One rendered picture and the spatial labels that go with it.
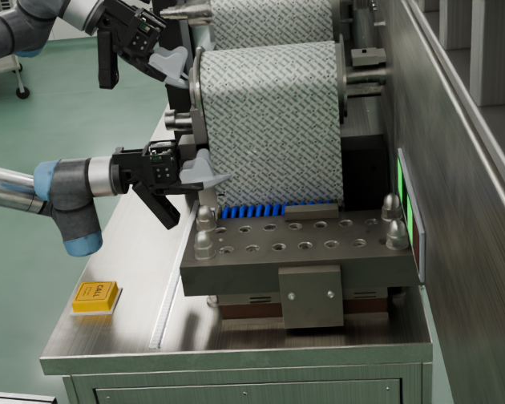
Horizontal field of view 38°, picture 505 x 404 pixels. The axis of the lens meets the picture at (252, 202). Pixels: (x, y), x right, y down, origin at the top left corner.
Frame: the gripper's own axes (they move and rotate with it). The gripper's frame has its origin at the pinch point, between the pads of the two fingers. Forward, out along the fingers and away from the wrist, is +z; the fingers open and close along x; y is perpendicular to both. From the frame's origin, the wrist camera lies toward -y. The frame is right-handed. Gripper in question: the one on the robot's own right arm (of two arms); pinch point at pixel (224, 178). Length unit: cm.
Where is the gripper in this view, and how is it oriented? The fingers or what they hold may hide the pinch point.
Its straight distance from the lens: 133.8
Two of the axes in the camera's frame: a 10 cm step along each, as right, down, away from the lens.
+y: -1.1, -8.8, -4.6
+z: 9.9, -0.7, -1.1
